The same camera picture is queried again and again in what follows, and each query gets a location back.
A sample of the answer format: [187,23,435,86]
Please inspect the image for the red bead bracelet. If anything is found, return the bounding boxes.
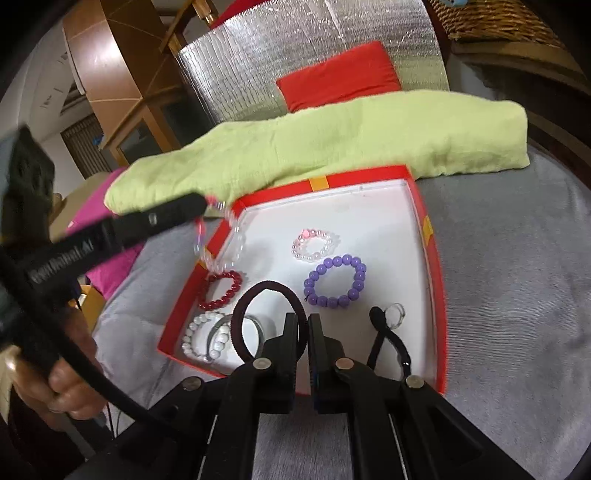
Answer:
[198,269,244,311]

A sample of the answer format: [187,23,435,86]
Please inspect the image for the maroon hair tie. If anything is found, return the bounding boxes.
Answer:
[231,280,309,363]

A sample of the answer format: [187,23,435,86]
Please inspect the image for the wicker basket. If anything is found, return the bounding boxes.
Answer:
[427,0,568,47]

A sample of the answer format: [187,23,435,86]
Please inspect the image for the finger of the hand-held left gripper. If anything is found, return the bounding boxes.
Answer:
[108,192,208,252]

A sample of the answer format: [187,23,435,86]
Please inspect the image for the purple bead bracelet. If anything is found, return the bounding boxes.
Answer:
[303,255,368,309]

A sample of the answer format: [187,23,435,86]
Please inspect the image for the black hair tie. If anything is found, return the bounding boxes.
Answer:
[367,305,414,370]

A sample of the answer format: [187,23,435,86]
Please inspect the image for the red shallow box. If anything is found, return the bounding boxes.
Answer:
[157,165,450,398]

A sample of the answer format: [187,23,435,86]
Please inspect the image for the magenta cushion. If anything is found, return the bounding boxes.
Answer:
[51,166,146,301]

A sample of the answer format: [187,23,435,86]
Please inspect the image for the person's left hand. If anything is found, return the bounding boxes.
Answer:
[14,316,109,421]

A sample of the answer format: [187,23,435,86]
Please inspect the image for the red cushion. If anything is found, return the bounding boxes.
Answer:
[276,41,402,113]

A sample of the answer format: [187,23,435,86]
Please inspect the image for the black cable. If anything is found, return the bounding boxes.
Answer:
[55,295,195,439]

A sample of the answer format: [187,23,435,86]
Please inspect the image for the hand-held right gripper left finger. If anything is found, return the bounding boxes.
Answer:
[92,312,300,480]

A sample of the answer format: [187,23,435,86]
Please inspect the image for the light green blanket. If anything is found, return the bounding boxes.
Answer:
[104,90,531,217]

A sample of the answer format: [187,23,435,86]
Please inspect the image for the wooden cabinet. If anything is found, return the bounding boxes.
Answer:
[99,88,195,167]

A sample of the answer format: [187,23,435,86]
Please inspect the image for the clear pink bead bracelet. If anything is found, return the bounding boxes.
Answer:
[193,196,247,273]

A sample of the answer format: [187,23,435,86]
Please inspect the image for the small white pink bracelet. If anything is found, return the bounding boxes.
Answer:
[291,227,341,264]

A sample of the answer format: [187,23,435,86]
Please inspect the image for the silver foil insulation mat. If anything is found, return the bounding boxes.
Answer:
[177,0,451,125]

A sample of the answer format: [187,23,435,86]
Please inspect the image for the silver bangle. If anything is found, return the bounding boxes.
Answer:
[210,314,267,365]

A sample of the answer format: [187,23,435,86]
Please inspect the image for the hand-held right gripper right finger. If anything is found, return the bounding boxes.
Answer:
[307,314,527,480]

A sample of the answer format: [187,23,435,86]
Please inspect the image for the white bead bracelet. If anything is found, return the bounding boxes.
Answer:
[183,310,232,363]

